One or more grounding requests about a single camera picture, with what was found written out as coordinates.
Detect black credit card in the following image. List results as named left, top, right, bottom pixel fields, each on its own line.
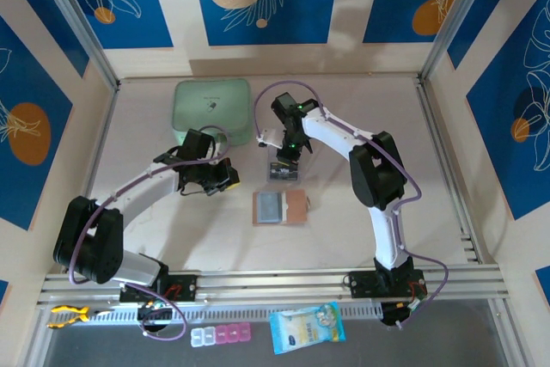
left=268, top=160, right=301, bottom=183

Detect tan leather card holder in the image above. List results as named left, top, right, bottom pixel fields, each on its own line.
left=252, top=188, right=310, bottom=228

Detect grey credit card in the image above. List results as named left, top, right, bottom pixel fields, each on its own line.
left=256, top=192, right=287, bottom=223

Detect mint green zip pouch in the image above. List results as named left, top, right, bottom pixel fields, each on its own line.
left=172, top=78, right=253, bottom=147

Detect clear pink pill organizer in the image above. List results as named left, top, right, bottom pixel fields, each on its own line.
left=190, top=321, right=252, bottom=347

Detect blue wet wipes packet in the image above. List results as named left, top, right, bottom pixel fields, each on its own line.
left=269, top=301, right=347, bottom=356

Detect yellow black pliers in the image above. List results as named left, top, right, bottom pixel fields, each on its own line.
left=46, top=304, right=115, bottom=329

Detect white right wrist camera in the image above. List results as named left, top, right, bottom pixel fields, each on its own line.
left=256, top=127, right=284, bottom=148

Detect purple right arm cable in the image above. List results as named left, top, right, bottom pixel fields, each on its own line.
left=253, top=79, right=450, bottom=329

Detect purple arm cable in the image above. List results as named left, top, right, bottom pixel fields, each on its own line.
left=253, top=79, right=450, bottom=329
left=68, top=125, right=231, bottom=345

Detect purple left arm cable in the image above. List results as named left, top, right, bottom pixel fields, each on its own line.
left=68, top=125, right=231, bottom=345

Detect aluminium side rail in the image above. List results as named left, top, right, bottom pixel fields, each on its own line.
left=415, top=78, right=492, bottom=266
left=63, top=82, right=122, bottom=274

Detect aluminium front rail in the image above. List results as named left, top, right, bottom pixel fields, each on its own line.
left=36, top=266, right=510, bottom=309

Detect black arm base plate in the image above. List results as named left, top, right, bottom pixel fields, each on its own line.
left=348, top=270, right=426, bottom=299
left=119, top=272, right=199, bottom=303

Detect slotted grey cable duct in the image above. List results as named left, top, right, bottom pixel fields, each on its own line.
left=51, top=302, right=383, bottom=326

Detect aluminium frame post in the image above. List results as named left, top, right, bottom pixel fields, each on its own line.
left=32, top=0, right=120, bottom=89
left=422, top=0, right=502, bottom=83

